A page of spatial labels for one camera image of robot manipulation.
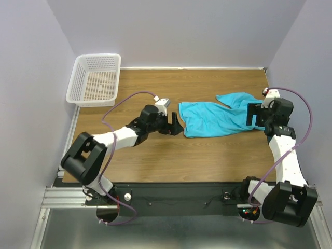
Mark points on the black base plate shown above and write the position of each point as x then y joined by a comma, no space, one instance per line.
185,199

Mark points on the turquoise t shirt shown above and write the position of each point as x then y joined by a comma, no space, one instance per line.
209,119

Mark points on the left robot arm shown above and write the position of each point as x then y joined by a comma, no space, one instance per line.
84,158

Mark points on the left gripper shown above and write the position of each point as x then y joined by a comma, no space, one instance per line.
168,125

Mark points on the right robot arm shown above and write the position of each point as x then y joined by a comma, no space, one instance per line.
291,200

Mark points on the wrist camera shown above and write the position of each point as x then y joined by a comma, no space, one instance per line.
269,96
162,105

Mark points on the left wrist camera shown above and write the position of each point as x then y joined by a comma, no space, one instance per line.
162,105

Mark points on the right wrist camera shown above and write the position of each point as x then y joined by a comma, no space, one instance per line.
269,96

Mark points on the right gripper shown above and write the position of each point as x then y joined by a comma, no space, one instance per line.
254,115

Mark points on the white plastic basket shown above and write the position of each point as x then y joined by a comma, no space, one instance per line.
94,80

